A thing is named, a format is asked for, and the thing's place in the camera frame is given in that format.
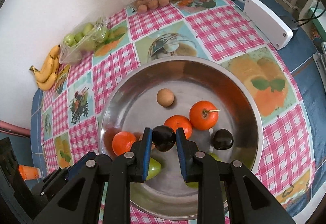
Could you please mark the large steel bowl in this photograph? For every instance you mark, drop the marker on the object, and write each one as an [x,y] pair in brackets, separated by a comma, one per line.
[132,107]

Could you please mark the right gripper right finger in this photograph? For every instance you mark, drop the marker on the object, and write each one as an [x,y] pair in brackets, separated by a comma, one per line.
[226,186]

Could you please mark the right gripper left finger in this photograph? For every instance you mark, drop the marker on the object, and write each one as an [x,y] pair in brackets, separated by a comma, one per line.
[77,193]

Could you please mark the small orange tangerine with stem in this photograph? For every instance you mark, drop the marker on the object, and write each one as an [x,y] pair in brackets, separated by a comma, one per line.
[203,115]

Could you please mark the dark plum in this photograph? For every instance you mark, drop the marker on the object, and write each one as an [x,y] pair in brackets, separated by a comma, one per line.
[222,140]
[163,138]

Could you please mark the white power strip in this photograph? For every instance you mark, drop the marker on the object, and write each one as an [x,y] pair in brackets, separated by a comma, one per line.
[272,26]

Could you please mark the clear box green fruits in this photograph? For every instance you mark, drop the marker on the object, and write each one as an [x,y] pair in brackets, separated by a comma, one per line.
[83,40]

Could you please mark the brown longan fruit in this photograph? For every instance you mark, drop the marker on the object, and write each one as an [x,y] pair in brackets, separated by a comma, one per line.
[165,97]
[152,145]

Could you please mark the pink checkered fruit tablecloth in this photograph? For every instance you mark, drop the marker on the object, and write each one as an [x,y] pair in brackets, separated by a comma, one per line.
[256,74]

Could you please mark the yellow banana bunch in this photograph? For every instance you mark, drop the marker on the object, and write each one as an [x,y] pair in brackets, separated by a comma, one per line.
[47,75]

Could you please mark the orange white tube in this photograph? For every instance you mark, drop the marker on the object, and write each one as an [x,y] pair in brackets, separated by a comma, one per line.
[29,173]

